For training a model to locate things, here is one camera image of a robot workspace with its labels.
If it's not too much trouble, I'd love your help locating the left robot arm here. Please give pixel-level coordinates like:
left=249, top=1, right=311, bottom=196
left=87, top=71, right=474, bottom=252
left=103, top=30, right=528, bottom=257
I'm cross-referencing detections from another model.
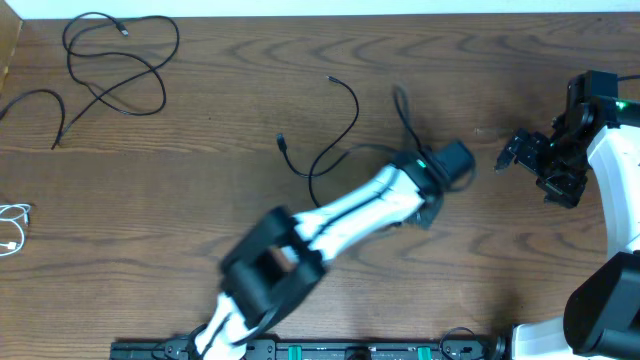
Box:
left=189, top=141, right=475, bottom=359

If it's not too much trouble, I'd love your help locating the black thin cable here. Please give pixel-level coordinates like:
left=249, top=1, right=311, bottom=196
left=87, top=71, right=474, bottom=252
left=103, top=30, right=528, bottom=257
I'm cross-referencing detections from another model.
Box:
left=275, top=74, right=406, bottom=209
left=0, top=11, right=181, bottom=151

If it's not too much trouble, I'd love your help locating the white thin cable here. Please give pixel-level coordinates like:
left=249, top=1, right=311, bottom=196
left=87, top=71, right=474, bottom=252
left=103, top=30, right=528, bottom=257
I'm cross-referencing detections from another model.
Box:
left=0, top=202, right=32, bottom=258

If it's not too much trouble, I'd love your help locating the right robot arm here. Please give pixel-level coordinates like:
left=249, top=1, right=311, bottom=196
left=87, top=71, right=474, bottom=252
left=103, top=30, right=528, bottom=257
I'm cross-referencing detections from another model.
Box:
left=495, top=70, right=639, bottom=359

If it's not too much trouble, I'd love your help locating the black left camera cable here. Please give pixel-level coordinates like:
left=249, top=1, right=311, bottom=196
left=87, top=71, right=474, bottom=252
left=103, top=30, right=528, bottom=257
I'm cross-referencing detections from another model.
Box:
left=192, top=84, right=436, bottom=360

